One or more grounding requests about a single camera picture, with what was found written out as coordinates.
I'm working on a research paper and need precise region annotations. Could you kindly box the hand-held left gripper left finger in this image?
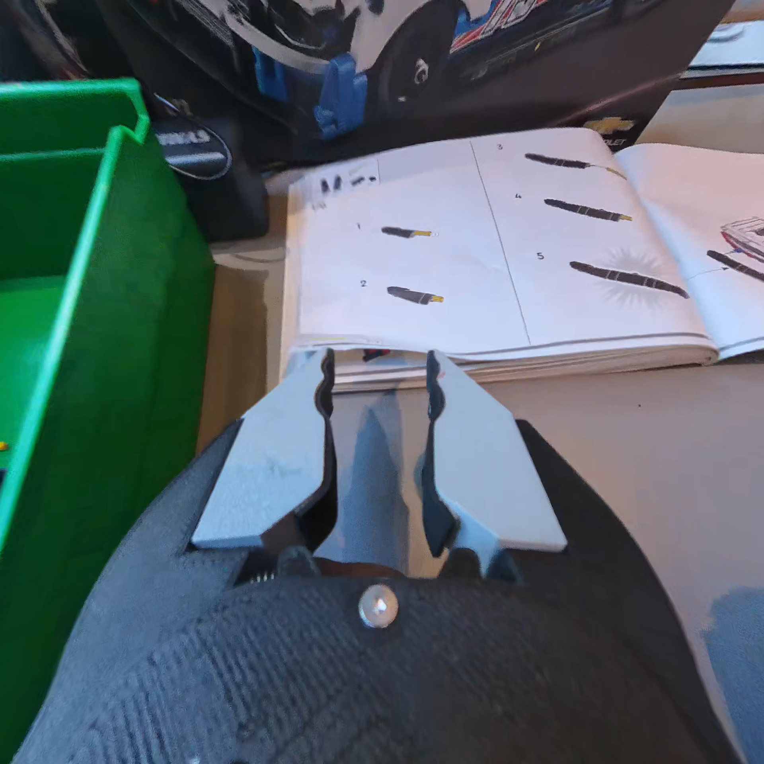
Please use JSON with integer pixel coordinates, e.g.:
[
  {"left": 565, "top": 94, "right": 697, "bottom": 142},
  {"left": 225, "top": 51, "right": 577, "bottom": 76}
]
[{"left": 191, "top": 348, "right": 340, "bottom": 583}]

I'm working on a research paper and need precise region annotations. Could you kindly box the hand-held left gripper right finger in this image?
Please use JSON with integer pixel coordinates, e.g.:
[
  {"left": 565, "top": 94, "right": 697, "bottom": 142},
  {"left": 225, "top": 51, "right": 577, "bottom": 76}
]
[{"left": 421, "top": 349, "right": 568, "bottom": 583}]

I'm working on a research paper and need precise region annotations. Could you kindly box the green plastic bin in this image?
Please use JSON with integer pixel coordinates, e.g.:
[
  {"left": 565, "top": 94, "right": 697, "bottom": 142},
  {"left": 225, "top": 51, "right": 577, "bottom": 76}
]
[{"left": 0, "top": 78, "right": 217, "bottom": 747}]

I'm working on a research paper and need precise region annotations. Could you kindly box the open building instruction booklet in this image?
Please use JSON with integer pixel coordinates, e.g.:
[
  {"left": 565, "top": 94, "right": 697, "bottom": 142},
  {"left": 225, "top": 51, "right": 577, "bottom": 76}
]
[{"left": 281, "top": 128, "right": 764, "bottom": 392}]

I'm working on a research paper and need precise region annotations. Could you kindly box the black pouch with tag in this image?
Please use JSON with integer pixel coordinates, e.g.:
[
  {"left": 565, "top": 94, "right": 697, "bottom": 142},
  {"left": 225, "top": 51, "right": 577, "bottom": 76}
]
[{"left": 146, "top": 92, "right": 271, "bottom": 242}]

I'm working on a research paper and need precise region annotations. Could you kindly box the race car set box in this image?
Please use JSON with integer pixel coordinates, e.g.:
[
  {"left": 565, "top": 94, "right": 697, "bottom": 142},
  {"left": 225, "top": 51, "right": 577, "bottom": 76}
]
[{"left": 95, "top": 0, "right": 738, "bottom": 171}]

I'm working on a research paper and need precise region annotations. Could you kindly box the silver flat stand base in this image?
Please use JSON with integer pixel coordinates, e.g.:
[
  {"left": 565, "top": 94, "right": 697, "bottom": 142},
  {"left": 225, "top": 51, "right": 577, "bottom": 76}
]
[{"left": 686, "top": 21, "right": 764, "bottom": 75}]

